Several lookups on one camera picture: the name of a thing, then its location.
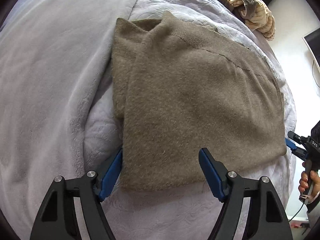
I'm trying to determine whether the lilac fleece blanket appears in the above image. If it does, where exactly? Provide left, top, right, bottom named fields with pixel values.
left=1, top=0, right=137, bottom=239

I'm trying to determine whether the taupe knit sweater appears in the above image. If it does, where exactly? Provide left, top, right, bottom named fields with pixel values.
left=111, top=12, right=286, bottom=191

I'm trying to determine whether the cream striped clothes pile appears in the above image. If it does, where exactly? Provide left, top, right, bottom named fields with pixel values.
left=218, top=0, right=276, bottom=41

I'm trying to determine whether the black cable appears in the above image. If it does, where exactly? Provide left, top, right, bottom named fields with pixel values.
left=288, top=199, right=307, bottom=223

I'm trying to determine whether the right hand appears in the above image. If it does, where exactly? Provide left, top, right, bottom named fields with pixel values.
left=298, top=160, right=319, bottom=205

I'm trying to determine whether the dark monitor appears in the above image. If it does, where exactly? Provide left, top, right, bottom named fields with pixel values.
left=303, top=28, right=320, bottom=69

